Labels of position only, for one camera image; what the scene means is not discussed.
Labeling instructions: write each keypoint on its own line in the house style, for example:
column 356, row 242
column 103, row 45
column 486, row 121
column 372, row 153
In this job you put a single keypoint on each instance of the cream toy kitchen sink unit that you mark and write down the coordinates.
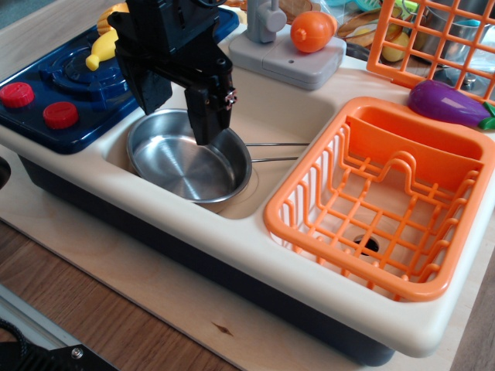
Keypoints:
column 424, row 335

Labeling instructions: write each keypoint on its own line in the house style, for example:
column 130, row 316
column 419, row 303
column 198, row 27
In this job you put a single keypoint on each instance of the orange plastic grid basket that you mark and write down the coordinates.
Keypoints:
column 410, row 48

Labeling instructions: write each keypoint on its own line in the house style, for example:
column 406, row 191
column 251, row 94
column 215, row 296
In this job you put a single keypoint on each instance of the red stove knob left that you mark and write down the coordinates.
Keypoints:
column 17, row 95

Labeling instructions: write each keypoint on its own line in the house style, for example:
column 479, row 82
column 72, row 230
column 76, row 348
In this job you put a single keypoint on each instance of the yellow toy banana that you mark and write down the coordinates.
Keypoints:
column 103, row 49

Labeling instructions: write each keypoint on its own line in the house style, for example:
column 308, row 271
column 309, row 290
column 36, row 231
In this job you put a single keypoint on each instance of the purple toy eggplant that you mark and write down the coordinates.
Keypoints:
column 438, row 101

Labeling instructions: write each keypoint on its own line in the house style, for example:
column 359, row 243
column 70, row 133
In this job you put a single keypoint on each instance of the dark blue toy stove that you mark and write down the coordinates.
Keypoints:
column 102, row 97

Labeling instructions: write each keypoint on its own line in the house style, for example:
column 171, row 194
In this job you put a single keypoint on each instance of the orange toy fruit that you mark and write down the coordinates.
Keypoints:
column 311, row 31

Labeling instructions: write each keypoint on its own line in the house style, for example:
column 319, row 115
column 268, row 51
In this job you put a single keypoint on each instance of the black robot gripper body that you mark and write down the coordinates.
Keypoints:
column 173, row 39

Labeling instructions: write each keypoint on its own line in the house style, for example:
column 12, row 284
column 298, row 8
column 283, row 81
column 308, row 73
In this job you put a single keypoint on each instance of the red stove knob right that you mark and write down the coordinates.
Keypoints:
column 60, row 115

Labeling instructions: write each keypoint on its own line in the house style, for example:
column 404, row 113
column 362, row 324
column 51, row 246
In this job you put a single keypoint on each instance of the black bracket with screw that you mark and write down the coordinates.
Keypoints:
column 24, row 355

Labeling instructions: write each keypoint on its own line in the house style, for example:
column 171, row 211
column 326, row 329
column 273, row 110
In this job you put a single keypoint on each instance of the small stainless steel pan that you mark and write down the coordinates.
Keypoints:
column 163, row 151

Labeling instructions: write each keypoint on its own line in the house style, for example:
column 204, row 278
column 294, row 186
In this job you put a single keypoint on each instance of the grey toy faucet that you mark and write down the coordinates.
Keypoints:
column 266, row 47

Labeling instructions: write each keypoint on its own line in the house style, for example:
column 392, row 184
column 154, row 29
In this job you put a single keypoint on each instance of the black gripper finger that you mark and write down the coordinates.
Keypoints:
column 209, row 110
column 150, row 89

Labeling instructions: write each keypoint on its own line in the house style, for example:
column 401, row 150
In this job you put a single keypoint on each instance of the orange plastic drying rack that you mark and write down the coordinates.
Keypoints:
column 385, row 198

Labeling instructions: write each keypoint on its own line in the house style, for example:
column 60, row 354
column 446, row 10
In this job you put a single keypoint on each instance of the red stove knob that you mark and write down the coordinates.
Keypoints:
column 60, row 115
column 17, row 95

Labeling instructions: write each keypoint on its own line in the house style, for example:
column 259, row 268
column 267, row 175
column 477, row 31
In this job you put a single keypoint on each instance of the large metal pot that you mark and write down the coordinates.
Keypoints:
column 462, row 27

